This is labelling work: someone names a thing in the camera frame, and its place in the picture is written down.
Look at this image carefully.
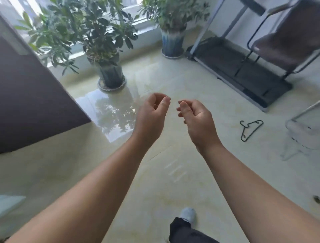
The person's left hand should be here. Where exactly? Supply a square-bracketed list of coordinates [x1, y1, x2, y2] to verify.
[132, 92, 172, 152]

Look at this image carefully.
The person's right hand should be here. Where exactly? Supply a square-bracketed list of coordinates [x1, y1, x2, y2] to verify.
[176, 99, 224, 157]

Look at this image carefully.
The black plastic hanger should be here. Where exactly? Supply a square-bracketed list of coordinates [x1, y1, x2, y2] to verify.
[239, 119, 264, 143]

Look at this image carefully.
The person's right forearm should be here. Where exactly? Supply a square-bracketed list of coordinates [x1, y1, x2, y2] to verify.
[202, 144, 320, 243]

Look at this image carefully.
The person's left forearm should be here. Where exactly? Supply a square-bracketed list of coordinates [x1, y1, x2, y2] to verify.
[5, 135, 155, 243]

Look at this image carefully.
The person's grey shoe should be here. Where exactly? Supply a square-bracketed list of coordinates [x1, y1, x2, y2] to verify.
[180, 207, 197, 225]

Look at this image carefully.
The person's black trouser leg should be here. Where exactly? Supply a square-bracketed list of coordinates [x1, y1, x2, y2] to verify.
[169, 217, 220, 243]

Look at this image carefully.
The large potted plant dark pot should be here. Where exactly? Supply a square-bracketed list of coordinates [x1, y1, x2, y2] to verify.
[15, 0, 139, 92]

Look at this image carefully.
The grey black treadmill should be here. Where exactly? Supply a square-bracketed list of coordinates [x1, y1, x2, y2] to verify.
[186, 0, 293, 112]

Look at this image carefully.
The potted plant blue white pot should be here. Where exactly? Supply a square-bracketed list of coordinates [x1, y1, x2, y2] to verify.
[139, 0, 210, 59]

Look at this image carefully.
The window with white sill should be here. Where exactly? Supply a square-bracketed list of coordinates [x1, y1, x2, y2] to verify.
[0, 0, 165, 68]

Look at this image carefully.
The dark brown door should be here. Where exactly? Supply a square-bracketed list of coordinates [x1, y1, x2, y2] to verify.
[0, 14, 92, 155]

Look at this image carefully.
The brown leather armchair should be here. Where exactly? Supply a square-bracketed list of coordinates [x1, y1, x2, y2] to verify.
[234, 0, 320, 98]

